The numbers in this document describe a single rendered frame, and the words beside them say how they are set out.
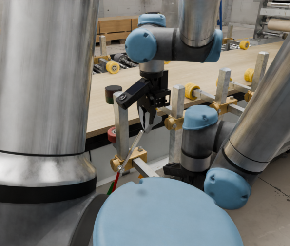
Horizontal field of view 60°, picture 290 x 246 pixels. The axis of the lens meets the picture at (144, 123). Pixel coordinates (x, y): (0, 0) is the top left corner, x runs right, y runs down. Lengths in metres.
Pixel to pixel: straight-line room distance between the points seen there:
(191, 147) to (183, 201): 0.37
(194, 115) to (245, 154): 0.18
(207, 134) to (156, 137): 0.74
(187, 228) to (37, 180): 0.12
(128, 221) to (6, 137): 0.12
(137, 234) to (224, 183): 0.26
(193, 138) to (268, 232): 1.47
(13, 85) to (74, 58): 0.05
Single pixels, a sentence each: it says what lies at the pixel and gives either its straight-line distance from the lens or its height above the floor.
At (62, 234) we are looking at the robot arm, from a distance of 0.22.
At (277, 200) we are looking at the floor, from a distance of 2.23.
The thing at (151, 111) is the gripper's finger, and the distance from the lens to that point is 0.75.
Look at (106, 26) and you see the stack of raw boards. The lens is 7.27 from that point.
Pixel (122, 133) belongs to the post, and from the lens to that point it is 0.86.
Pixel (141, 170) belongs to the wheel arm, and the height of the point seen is 0.86.
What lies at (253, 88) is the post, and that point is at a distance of 1.35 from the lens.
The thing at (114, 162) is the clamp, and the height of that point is 0.87.
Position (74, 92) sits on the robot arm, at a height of 1.34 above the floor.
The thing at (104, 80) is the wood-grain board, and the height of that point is 0.90.
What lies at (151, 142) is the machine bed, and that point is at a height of 0.73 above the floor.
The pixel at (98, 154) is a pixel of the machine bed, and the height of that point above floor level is 0.77.
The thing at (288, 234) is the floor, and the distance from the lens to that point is 2.03.
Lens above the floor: 1.42
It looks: 28 degrees down
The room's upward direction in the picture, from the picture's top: straight up
